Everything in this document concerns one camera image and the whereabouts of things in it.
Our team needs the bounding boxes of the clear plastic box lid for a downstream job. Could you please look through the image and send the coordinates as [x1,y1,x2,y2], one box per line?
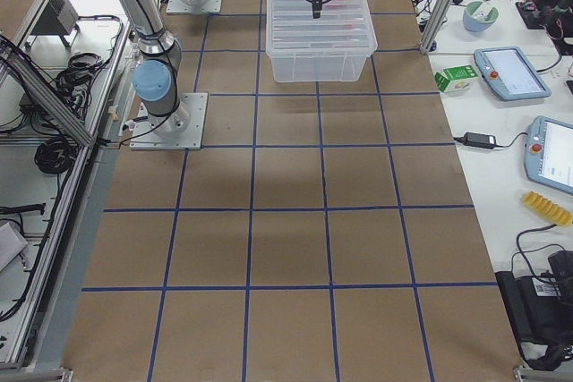
[265,0,378,59]

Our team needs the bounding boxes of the clear plastic storage box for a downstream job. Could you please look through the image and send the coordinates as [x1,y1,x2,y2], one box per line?
[266,48,374,83]

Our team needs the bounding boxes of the light blue green bowl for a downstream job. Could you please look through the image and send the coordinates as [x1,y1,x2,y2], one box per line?
[462,1,499,33]

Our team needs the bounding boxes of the green white milk carton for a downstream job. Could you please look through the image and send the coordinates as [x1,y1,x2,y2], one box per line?
[434,64,478,93]

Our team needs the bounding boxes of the blue teach pendant upper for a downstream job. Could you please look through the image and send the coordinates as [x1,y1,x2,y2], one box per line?
[474,47,552,102]

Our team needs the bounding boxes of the blue teach pendant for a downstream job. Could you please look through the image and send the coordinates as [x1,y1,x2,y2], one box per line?
[524,116,573,194]
[474,47,552,102]

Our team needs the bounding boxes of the black power adapter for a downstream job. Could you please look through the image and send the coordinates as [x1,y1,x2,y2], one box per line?
[461,132,497,149]

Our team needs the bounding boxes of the blue teach pendant lower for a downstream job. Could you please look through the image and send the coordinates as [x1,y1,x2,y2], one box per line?
[524,116,573,194]

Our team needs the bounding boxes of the yellow toy corn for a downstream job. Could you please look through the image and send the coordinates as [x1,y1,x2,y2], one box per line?
[522,191,572,227]

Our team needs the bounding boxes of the aluminium frame post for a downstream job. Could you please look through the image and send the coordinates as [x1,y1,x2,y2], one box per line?
[418,0,475,55]

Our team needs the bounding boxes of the black cable coil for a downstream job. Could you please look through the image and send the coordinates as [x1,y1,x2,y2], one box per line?
[34,136,74,175]

